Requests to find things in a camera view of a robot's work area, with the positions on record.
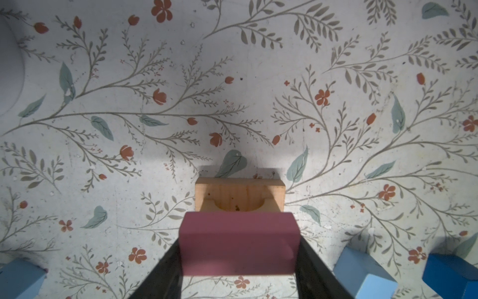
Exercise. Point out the light blue cube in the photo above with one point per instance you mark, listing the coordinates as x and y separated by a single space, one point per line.
21 279

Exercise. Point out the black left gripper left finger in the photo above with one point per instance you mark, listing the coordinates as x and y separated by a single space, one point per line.
165 280

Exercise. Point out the dark blue cube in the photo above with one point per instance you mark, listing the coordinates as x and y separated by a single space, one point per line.
451 277

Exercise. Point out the tape roll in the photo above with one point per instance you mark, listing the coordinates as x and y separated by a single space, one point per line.
12 71

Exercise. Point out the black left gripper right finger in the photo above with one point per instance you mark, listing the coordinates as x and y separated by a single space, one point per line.
314 280

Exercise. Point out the wooden block with holes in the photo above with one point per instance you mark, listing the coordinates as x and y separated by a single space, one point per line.
239 195

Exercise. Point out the pink block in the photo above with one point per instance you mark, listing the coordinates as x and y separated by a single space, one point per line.
238 243

